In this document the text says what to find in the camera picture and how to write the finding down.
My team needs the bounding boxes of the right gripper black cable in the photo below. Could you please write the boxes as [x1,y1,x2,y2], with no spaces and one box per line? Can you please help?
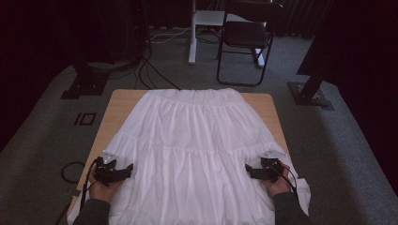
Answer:
[271,163,299,199]

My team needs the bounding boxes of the white tiered skirt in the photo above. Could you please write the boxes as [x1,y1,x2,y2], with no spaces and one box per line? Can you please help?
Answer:
[67,87,312,225]

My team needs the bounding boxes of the grey tape piece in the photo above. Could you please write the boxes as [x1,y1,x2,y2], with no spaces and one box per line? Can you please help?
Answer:
[67,187,83,199]

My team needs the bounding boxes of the black cable loop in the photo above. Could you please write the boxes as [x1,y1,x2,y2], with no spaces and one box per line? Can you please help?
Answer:
[60,161,86,185]

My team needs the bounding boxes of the white floor cable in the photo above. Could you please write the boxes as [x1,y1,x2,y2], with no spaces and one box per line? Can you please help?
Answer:
[149,26,192,45]

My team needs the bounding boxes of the black stand base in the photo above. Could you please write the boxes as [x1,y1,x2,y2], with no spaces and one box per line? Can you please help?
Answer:
[60,60,111,100]
[287,69,335,112]

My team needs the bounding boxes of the black folding chair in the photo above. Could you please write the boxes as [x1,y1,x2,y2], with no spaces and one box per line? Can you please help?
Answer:
[216,0,285,88]

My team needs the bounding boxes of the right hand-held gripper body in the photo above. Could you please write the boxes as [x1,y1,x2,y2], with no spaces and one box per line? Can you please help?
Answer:
[259,149,287,184]

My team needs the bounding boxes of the black floor cables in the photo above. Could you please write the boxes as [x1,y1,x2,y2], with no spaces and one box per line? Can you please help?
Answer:
[133,46,182,92]

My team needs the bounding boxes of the person's right hand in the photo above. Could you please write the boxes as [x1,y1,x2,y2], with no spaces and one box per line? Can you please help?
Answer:
[261,161,294,198]

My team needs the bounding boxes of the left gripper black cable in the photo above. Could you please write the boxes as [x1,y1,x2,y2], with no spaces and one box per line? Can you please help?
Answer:
[79,157,104,214]

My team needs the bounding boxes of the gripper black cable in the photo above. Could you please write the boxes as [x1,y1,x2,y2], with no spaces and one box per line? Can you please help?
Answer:
[79,157,104,214]
[271,163,299,199]

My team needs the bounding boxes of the white desk frame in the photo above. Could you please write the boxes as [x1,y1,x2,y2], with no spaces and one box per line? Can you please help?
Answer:
[188,0,267,68]

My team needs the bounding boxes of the person's left hand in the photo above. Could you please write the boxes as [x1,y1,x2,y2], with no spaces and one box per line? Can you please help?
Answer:
[88,173,125,204]

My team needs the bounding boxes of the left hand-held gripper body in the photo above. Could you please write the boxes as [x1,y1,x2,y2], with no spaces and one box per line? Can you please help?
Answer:
[93,151,122,188]

